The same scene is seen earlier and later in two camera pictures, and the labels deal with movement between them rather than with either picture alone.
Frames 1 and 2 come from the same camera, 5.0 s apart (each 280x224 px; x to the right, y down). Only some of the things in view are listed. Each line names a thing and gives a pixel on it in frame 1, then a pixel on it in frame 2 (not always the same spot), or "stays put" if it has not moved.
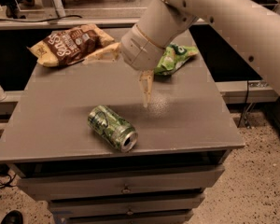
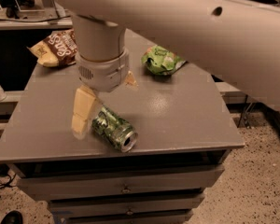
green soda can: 113,128 stays put
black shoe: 13,217 stays put
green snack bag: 174,58 stays put
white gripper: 139,50 to 104,74
